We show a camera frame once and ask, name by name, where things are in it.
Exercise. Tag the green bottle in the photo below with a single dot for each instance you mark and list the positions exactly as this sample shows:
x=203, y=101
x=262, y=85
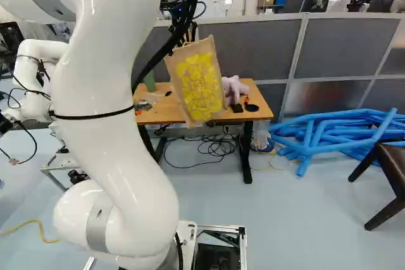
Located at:
x=150, y=82

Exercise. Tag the dark wooden chair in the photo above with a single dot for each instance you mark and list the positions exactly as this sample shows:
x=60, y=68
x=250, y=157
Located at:
x=392, y=162

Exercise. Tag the small black clip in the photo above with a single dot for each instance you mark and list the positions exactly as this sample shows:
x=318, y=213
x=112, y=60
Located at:
x=168, y=93

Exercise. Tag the white robot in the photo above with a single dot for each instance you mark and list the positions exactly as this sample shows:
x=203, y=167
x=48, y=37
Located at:
x=30, y=71

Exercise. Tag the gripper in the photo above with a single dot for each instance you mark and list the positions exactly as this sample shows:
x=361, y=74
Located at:
x=183, y=28

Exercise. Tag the pile of blue foam tubes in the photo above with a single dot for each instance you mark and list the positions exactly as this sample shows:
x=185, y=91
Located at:
x=329, y=134

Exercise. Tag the grey office partition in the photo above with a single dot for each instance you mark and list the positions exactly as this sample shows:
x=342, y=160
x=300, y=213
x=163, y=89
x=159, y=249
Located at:
x=253, y=48

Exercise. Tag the pink plush toy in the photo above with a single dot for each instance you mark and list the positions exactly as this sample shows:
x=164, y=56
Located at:
x=232, y=88

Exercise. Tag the orange and grey small parts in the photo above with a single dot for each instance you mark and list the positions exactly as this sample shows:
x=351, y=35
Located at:
x=143, y=107

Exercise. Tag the clear plastic bag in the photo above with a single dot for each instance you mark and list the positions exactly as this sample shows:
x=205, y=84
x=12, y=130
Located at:
x=261, y=138

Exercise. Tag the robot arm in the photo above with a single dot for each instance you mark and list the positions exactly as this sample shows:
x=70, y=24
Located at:
x=104, y=143

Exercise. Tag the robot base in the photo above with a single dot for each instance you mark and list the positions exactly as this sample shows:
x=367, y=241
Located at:
x=218, y=248

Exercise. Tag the brown paper bag yellow print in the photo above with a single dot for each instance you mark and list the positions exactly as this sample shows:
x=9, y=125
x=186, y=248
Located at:
x=197, y=83

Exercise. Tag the wooden table with black legs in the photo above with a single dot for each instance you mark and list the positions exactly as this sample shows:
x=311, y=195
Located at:
x=164, y=108

